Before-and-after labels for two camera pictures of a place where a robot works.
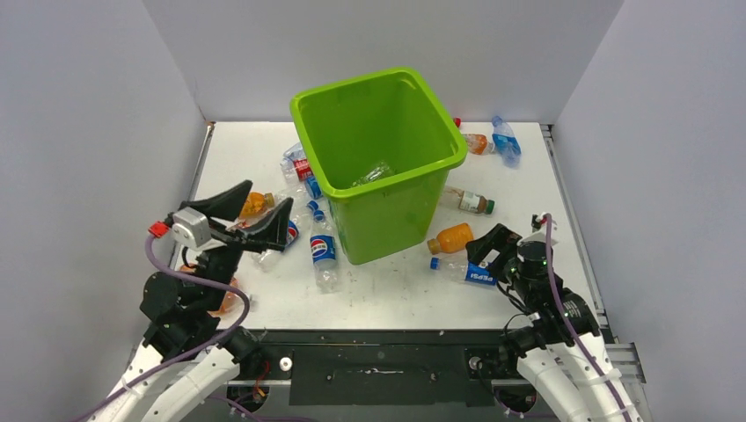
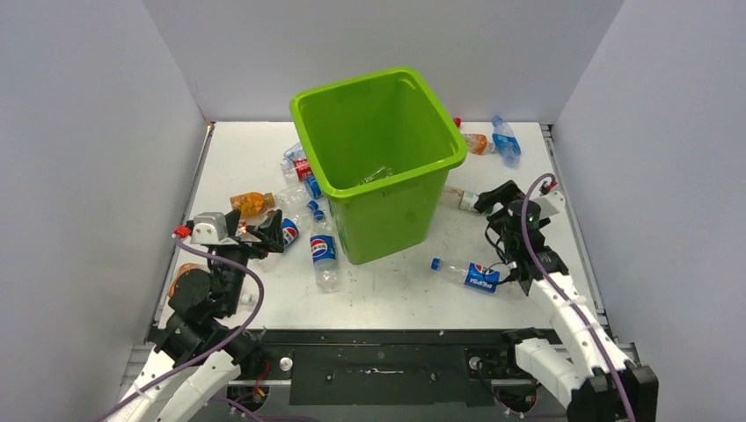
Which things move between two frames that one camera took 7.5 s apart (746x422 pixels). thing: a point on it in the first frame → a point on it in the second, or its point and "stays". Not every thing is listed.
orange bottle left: x=256 y=203 stays
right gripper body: x=502 y=240 → x=503 y=196
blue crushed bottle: x=506 y=142 stays
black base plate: x=386 y=367 stays
